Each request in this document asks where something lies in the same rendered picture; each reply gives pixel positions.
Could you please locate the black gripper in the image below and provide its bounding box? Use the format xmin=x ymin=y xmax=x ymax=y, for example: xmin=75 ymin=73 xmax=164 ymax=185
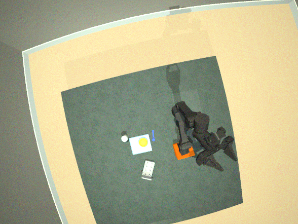
xmin=196 ymin=133 xmax=237 ymax=172

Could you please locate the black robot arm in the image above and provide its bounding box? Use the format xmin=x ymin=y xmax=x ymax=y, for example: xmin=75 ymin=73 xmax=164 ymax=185
xmin=172 ymin=101 xmax=226 ymax=156

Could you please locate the white cylinder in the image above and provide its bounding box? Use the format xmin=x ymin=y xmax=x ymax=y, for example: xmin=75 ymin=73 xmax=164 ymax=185
xmin=122 ymin=135 xmax=128 ymax=142

